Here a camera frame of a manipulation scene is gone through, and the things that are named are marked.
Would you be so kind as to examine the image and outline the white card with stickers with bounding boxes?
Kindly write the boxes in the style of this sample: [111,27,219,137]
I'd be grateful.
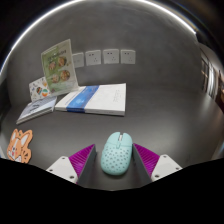
[28,76,53,103]

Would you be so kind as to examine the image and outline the white box with blue band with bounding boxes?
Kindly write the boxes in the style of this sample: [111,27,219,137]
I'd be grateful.
[54,82,127,117]

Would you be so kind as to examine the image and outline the green menu sign stand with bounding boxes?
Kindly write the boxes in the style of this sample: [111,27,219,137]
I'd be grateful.
[40,38,80,98]

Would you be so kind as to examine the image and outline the grey striped book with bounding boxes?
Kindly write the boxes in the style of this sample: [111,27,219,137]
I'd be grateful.
[15,95,58,125]

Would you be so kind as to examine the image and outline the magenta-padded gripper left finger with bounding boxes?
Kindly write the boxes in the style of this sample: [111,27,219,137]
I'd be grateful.
[45,143,98,188]

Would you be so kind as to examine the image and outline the orange corgi-shaped mouse pad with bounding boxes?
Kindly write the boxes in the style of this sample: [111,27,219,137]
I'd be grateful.
[6,128,34,164]

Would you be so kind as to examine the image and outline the mint green computer mouse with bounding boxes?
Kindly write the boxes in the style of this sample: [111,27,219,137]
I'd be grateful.
[100,131,134,176]

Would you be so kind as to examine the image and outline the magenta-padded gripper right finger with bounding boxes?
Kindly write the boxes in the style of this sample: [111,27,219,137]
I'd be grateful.
[132,142,183,188]

